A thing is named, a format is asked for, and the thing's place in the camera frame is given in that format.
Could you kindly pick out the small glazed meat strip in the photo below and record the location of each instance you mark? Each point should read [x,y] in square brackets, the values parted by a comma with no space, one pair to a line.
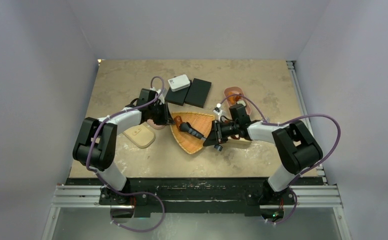
[234,99]

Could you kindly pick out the left black box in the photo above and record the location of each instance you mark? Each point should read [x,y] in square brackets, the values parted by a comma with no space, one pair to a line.
[178,97]

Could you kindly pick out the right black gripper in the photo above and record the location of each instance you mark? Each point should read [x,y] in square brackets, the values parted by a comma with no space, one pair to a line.
[216,137]

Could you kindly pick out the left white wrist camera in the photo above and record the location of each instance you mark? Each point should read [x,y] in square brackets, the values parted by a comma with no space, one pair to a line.
[161,94]

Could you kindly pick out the woven bamboo basket tray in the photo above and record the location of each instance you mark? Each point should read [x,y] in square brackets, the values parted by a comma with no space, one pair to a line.
[199,121]

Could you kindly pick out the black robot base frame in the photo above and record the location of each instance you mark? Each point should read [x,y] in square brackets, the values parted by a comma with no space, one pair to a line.
[198,195]

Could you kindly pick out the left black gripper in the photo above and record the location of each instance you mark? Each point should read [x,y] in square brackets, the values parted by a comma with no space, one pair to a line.
[166,118]

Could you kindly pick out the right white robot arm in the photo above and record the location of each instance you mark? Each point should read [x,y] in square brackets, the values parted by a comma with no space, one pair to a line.
[296,147]

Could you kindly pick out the pink lunch box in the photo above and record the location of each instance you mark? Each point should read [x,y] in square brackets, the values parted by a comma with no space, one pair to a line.
[235,90]

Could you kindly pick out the white small device box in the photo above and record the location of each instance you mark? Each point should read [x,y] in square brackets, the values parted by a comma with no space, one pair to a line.
[179,82]

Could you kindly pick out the right black box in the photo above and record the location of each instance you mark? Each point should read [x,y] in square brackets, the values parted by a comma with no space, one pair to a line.
[198,93]

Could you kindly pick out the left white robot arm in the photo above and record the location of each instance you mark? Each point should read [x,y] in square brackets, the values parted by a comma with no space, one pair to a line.
[95,145]

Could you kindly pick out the black box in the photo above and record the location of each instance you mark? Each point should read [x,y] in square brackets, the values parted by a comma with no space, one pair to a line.
[198,93]
[178,97]

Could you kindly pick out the dark brown meat slice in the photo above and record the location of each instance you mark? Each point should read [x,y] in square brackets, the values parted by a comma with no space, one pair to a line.
[178,121]

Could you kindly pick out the pink lunch box lid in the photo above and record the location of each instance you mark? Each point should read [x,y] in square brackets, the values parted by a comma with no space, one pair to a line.
[154,125]

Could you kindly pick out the beige lunch box lid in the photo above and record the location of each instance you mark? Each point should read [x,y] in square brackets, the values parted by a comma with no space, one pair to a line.
[140,135]

